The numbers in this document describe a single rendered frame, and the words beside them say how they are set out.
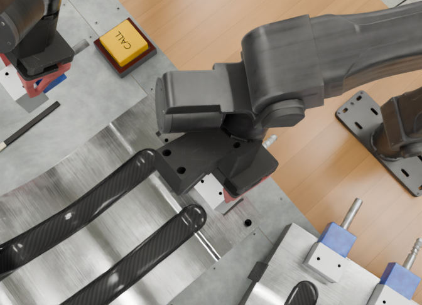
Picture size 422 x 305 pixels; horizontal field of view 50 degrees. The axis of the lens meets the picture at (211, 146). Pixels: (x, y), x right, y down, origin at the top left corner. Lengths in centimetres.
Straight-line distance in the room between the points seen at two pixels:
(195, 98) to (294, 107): 9
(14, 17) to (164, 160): 20
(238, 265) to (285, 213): 11
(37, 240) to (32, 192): 7
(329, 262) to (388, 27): 39
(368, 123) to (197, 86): 46
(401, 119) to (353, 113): 16
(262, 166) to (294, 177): 25
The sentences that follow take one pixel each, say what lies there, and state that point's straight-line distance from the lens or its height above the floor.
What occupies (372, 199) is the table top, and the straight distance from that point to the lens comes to 82.
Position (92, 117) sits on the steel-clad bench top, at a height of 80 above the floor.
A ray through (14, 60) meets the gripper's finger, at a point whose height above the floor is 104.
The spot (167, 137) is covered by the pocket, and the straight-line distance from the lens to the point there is 72.
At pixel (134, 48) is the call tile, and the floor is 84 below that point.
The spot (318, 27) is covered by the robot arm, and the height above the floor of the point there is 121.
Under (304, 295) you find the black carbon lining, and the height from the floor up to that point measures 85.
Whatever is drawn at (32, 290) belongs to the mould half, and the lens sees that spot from 66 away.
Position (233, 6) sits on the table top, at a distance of 89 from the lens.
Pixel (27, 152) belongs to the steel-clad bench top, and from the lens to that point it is 82.
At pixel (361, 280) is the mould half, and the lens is 74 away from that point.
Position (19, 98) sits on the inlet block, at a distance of 68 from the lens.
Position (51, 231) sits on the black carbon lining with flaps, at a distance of 69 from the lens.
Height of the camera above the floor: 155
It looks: 75 degrees down
